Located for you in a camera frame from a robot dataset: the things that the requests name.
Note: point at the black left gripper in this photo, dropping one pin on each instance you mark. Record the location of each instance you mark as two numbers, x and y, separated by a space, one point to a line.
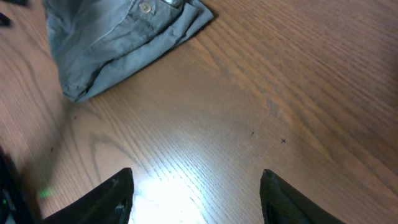
6 21

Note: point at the grey shorts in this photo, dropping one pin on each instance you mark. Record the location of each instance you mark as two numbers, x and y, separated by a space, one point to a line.
98 43

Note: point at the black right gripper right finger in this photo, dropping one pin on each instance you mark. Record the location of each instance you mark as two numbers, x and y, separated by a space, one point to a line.
282 204

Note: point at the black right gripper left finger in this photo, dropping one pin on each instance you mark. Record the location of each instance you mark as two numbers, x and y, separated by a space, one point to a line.
108 203

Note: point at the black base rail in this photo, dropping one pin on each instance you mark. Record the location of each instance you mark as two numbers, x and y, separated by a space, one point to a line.
14 206

